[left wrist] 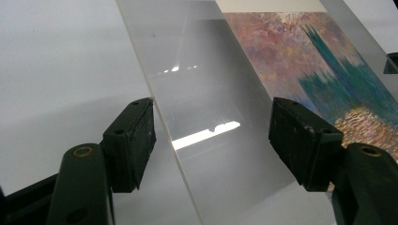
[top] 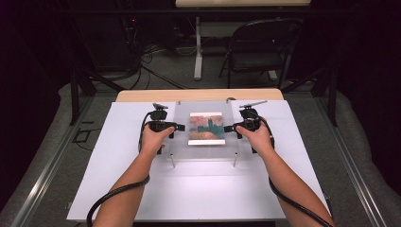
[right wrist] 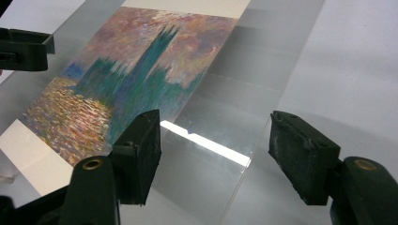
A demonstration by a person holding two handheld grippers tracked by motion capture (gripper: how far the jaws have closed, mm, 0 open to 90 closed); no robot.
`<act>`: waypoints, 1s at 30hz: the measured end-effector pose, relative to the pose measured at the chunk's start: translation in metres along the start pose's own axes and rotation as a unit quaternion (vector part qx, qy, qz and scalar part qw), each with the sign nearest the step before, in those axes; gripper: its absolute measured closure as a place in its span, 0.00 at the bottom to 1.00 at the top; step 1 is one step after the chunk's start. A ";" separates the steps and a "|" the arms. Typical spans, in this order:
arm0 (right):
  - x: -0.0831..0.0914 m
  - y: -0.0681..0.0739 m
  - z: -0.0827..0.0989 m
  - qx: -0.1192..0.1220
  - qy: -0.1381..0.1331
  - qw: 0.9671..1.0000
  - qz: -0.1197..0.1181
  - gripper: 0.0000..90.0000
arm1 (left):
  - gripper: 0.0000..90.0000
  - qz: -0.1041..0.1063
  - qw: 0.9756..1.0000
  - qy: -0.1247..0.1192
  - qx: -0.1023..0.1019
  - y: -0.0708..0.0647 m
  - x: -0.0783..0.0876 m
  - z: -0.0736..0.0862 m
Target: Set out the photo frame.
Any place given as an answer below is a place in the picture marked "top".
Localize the black equipment rack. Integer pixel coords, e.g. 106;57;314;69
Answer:
75;12;140;72

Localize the black metal stand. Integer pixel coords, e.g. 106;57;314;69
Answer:
69;67;126;127
281;65;339;128

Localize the black folding chair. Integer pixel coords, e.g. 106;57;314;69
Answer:
218;18;303;90

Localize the white desk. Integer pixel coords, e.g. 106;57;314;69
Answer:
175;0;311;81

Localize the left hand-held gripper black cable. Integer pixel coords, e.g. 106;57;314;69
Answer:
86;112;154;227

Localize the person's right hand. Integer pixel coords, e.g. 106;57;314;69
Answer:
235;116;276;157

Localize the wooden table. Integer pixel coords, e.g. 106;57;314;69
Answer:
115;88;285;102

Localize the clear acrylic photo frame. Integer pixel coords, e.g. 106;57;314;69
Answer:
167;98;241;168

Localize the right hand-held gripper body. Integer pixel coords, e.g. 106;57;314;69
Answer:
232;99;269;132

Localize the black floor cable bundle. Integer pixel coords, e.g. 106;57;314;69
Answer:
124;18;190;91

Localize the white table sheet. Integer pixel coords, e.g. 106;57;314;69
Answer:
66;99;332;221

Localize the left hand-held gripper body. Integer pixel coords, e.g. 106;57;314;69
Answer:
147;102;178;133

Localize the right hand-held gripper black cable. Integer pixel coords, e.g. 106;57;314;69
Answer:
258;115;335;227

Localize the aluminium rail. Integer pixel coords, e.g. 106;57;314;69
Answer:
313;96;391;227
10;96;96;227

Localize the person's left hand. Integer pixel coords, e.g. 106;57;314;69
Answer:
140;125;176;159

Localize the hand-held gripper black cable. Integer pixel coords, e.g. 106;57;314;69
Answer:
86;112;154;227
258;115;335;227

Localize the orange and teal painting print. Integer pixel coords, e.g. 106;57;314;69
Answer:
187;112;227;147

